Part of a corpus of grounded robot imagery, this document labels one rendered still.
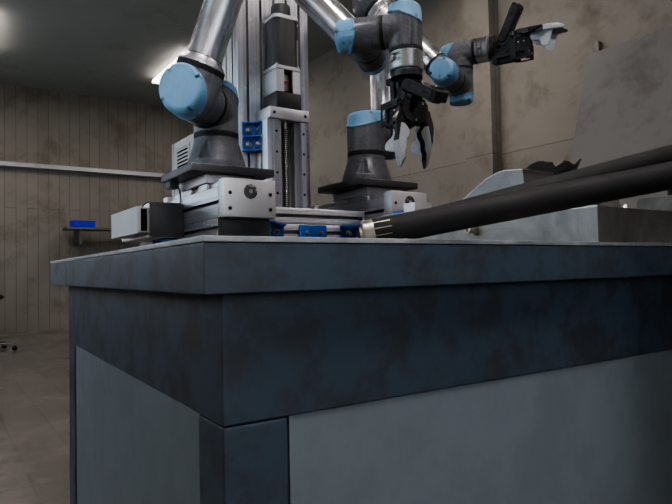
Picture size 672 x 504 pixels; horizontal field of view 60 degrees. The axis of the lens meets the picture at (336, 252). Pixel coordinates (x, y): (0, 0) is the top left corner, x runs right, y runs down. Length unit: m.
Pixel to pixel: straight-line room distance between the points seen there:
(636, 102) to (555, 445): 3.79
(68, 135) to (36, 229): 1.47
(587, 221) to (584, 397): 0.31
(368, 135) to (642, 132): 2.66
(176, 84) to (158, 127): 8.62
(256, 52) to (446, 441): 1.51
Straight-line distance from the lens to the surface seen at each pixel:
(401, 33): 1.36
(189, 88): 1.42
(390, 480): 0.51
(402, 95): 1.34
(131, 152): 9.84
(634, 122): 4.27
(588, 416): 0.69
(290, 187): 1.77
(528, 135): 5.15
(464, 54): 1.91
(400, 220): 0.61
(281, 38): 1.83
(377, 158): 1.79
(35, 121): 9.65
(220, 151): 1.52
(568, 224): 0.93
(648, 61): 4.47
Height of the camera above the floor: 0.78
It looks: 2 degrees up
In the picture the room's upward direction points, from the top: 1 degrees counter-clockwise
